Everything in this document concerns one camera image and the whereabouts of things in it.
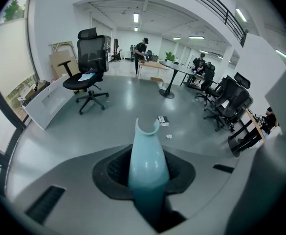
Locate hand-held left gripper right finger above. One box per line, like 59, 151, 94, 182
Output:
162, 148, 197, 195

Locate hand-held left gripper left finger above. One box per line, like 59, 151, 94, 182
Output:
92, 144, 133, 200

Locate black and white box trash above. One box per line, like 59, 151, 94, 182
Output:
157, 116, 170, 128

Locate wooden desk with black legs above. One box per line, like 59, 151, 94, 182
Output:
232, 108, 267, 146

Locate white desk panel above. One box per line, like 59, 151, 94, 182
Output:
22, 74, 76, 131

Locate open cardboard box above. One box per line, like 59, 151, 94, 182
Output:
150, 76, 165, 88

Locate light blue cloth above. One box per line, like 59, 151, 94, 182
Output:
78, 73, 97, 82

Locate wooden table with white legs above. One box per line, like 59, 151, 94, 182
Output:
137, 59, 171, 81

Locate pile of boxes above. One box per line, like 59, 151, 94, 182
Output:
22, 79, 51, 103

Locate green potted plant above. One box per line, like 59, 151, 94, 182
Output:
164, 51, 176, 63

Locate black mesh office chair with headrest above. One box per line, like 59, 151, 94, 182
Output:
57, 27, 110, 116

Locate brown cardboard sheets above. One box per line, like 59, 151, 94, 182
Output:
48, 48, 81, 81

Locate black tall cabinet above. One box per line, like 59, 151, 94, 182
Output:
102, 35, 113, 72

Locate black balcony railing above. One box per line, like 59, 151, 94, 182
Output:
167, 0, 249, 48

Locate round black pedestal table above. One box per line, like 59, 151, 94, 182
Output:
158, 60, 198, 100

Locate light wooden frame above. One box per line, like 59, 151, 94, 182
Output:
48, 41, 75, 55

